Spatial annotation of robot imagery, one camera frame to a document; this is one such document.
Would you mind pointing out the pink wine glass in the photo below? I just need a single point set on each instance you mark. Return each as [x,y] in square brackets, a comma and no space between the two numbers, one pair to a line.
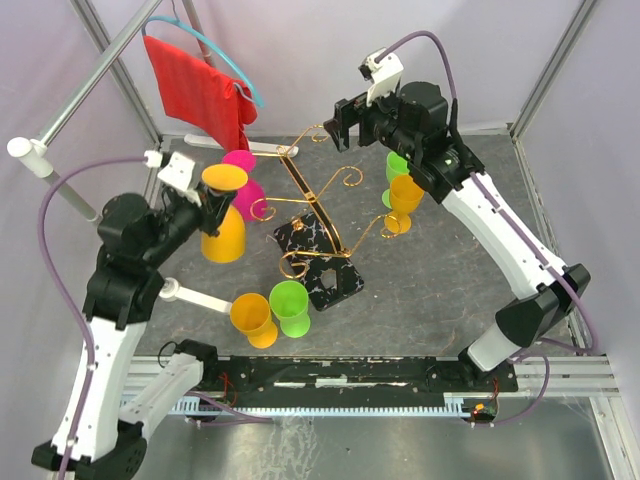
[250,200]

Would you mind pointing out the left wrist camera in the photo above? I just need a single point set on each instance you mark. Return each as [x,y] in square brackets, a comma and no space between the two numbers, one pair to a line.
[173,169]

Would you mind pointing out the gold wire glass rack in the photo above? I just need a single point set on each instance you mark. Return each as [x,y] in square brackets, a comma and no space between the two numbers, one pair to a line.
[313,252]

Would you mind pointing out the red cloth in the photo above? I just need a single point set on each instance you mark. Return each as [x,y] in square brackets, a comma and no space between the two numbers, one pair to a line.
[196,93]

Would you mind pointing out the green wine glass front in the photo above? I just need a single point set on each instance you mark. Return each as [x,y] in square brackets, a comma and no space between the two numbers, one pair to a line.
[289,301]

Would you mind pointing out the green wine glass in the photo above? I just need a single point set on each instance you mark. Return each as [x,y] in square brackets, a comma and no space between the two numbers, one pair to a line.
[395,166]
[289,301]

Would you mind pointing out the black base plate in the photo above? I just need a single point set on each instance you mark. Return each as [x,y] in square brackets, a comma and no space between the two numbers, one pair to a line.
[244,374]

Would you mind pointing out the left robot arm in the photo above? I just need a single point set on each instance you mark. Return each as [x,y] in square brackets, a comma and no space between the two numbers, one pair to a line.
[100,437]

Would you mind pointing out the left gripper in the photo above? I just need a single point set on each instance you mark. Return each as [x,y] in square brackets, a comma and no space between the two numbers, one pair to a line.
[217,203]

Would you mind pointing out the orange wine glass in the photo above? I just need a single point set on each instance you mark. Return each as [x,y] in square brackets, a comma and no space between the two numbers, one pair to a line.
[225,241]
[404,196]
[251,315]

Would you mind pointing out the green wine glass right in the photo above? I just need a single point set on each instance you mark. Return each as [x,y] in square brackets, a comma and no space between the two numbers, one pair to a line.
[395,166]

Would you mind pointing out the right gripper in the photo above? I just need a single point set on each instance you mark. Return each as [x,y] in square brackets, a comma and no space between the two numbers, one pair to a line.
[356,112]

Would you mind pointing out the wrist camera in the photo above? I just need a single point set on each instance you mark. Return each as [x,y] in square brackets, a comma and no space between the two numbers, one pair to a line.
[383,71]
[173,169]

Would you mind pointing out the white slotted cable duct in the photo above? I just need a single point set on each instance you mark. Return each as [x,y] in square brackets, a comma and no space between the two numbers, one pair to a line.
[344,402]

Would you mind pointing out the white clothes stand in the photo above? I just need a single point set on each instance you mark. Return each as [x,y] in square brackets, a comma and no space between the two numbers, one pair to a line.
[45,54]

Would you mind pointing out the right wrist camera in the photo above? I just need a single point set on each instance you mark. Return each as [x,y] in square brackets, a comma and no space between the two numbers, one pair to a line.
[383,71]

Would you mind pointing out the orange wine glass front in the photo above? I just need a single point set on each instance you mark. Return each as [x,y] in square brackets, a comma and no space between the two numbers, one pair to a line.
[251,315]

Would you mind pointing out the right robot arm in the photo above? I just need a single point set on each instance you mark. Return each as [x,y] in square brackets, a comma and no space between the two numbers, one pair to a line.
[417,123]

